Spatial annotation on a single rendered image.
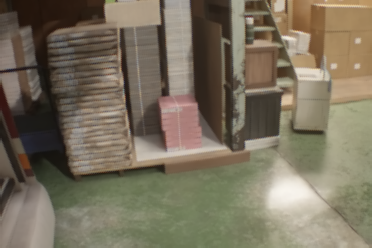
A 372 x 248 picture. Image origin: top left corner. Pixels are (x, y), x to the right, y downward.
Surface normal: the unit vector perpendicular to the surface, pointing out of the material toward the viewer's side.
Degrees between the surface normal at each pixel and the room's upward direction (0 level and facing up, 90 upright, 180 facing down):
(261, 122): 90
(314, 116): 90
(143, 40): 90
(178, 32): 90
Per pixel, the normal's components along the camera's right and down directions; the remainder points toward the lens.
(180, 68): 0.20, 0.35
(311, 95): -0.22, 0.36
